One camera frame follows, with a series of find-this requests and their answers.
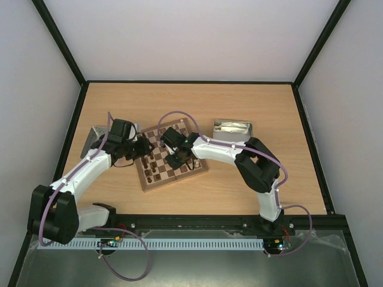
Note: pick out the white pieces on board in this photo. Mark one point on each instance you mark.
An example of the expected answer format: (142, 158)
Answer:
(196, 164)

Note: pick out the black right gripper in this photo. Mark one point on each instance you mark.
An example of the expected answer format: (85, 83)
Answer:
(174, 159)

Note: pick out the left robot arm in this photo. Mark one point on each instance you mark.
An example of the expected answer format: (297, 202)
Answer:
(54, 215)

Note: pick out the gold metal tin tray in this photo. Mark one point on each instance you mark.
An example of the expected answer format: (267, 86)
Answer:
(232, 130)

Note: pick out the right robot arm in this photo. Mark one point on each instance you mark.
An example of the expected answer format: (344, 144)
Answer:
(258, 167)

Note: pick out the wooden chess board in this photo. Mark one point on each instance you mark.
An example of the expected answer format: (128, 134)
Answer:
(168, 174)

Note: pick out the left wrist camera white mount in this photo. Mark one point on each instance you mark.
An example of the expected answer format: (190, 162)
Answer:
(134, 132)

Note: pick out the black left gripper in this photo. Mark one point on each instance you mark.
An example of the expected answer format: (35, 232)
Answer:
(144, 148)

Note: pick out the dark chess pieces group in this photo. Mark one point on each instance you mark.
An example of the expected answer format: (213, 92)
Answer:
(150, 163)

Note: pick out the light blue slotted cable duct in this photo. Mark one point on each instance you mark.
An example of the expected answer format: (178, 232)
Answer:
(163, 244)

